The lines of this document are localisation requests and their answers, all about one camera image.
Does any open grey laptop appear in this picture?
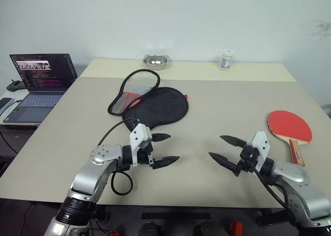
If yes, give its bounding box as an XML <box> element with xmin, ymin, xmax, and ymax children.
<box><xmin>1</xmin><ymin>53</ymin><xmax>79</xmax><ymax>124</ymax></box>

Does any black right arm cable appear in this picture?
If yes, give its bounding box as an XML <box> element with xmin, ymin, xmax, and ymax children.
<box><xmin>251</xmin><ymin>165</ymin><xmax>298</xmax><ymax>227</ymax></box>

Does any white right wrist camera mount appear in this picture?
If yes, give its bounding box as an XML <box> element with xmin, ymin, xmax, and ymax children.
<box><xmin>246</xmin><ymin>131</ymin><xmax>270</xmax><ymax>170</ymax></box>

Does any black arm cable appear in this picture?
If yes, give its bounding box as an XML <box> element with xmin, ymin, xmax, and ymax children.
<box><xmin>251</xmin><ymin>165</ymin><xmax>298</xmax><ymax>227</ymax></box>
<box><xmin>96</xmin><ymin>118</ymin><xmax>139</xmax><ymax>196</ymax></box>

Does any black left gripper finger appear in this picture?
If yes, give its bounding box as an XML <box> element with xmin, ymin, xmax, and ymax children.
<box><xmin>152</xmin><ymin>155</ymin><xmax>180</xmax><ymax>170</ymax></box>
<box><xmin>152</xmin><ymin>132</ymin><xmax>172</xmax><ymax>143</ymax></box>

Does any black paddle case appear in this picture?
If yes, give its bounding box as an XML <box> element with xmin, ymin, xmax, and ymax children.
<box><xmin>107</xmin><ymin>68</ymin><xmax>190</xmax><ymax>131</ymax></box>

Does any black flat pad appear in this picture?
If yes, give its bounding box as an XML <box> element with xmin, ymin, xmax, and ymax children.
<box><xmin>0</xmin><ymin>97</ymin><xmax>14</xmax><ymax>111</ymax></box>

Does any stainless steel bowl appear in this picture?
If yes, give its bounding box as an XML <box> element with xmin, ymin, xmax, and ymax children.
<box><xmin>142</xmin><ymin>53</ymin><xmax>170</xmax><ymax>71</ymax></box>

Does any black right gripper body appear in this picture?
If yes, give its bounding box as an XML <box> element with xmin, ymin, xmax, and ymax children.
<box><xmin>231</xmin><ymin>143</ymin><xmax>261</xmax><ymax>178</ymax></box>

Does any dark grey handheld controller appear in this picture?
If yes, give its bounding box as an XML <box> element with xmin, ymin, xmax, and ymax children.
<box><xmin>5</xmin><ymin>79</ymin><xmax>26</xmax><ymax>93</ymax></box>

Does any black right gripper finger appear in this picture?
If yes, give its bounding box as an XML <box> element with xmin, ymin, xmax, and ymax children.
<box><xmin>208</xmin><ymin>152</ymin><xmax>239</xmax><ymax>171</ymax></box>
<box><xmin>219</xmin><ymin>135</ymin><xmax>248</xmax><ymax>148</ymax></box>

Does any dark rounded shape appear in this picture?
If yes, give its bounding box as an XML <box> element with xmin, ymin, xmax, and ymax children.
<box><xmin>193</xmin><ymin>220</ymin><xmax>223</xmax><ymax>236</ymax></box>
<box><xmin>137</xmin><ymin>220</ymin><xmax>164</xmax><ymax>236</ymax></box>

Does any white pill bottle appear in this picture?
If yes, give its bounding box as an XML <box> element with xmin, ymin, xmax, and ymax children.
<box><xmin>219</xmin><ymin>48</ymin><xmax>235</xmax><ymax>71</ymax></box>

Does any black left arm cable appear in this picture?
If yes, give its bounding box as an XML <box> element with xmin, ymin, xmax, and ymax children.
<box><xmin>96</xmin><ymin>118</ymin><xmax>139</xmax><ymax>196</ymax></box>

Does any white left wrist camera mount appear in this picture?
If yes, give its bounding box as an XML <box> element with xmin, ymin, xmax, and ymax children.
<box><xmin>129</xmin><ymin>123</ymin><xmax>154</xmax><ymax>168</ymax></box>

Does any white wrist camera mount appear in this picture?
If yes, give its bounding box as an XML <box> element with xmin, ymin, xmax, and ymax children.
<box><xmin>129</xmin><ymin>123</ymin><xmax>154</xmax><ymax>168</ymax></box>
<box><xmin>246</xmin><ymin>131</ymin><xmax>270</xmax><ymax>170</ymax></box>

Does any red table tennis paddle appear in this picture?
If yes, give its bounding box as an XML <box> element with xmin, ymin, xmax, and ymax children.
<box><xmin>266</xmin><ymin>109</ymin><xmax>313</xmax><ymax>168</ymax></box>

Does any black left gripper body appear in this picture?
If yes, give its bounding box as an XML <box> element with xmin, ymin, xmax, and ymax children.
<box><xmin>136</xmin><ymin>140</ymin><xmax>156</xmax><ymax>170</ymax></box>

